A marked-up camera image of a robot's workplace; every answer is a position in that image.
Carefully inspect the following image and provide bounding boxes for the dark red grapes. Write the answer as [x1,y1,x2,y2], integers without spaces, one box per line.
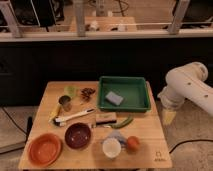
[81,88,95,102]

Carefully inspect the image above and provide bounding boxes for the orange red bowl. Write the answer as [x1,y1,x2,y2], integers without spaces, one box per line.
[27,133,62,167]

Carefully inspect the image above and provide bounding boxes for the white cup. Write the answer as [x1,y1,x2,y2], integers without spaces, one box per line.
[102,138,121,159]

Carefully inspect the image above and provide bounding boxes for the orange fruit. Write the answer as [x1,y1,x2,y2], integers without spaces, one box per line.
[126,136,140,151]

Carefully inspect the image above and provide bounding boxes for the wooden block brush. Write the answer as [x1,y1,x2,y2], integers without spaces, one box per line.
[95,112,117,124]

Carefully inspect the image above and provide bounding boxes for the yellow corn cob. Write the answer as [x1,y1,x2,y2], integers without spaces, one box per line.
[49,104,61,121]

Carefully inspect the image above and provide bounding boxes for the light green cup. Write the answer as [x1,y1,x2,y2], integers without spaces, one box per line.
[64,86,77,98]

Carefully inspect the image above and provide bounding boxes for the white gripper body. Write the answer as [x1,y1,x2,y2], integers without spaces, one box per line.
[157,87,183,110]

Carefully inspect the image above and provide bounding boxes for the grey blue cloth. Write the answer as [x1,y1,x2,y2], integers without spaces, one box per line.
[108,130,126,146]

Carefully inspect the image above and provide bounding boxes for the grey blue sponge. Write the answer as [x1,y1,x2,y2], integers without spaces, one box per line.
[105,91,123,106]

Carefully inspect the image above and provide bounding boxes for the dark maroon bowl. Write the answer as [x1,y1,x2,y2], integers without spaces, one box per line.
[65,123,91,149]

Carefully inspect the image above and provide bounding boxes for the white handled brush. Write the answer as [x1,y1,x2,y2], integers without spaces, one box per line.
[53,109,94,126]

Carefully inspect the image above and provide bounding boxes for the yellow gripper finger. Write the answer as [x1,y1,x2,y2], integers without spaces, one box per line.
[162,109,176,125]

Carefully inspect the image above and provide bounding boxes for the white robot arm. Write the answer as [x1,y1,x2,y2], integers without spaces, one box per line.
[158,62,213,125]

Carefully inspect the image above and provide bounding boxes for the metal cup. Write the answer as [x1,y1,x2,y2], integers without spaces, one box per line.
[59,95,71,112]

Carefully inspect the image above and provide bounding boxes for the black cable on floor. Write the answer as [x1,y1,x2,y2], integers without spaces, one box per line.
[168,138,213,155]

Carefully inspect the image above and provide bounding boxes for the green plastic tray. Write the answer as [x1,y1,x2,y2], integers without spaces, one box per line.
[97,76,151,112]

